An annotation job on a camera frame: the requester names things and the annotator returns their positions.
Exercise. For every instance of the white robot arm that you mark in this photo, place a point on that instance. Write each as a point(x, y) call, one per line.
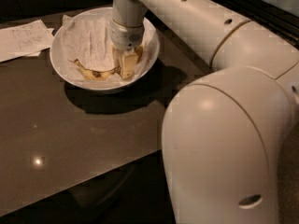
point(222, 133)

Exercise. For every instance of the yellow spotted banana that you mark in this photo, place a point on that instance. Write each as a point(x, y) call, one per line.
point(103, 75)

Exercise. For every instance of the white paper sheet underneath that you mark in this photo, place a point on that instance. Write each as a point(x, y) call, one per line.
point(36, 54)

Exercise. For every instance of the white printed paper sheet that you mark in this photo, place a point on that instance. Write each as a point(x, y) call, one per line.
point(24, 40)

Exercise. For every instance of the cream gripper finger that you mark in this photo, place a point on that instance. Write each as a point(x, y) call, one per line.
point(117, 57)
point(129, 59)

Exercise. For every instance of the white ceramic bowl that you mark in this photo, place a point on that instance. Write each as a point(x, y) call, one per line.
point(62, 69)

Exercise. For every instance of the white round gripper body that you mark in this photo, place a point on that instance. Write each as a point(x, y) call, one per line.
point(124, 36)

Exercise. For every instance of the white paper towel liner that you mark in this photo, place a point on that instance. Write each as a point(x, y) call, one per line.
point(84, 41)

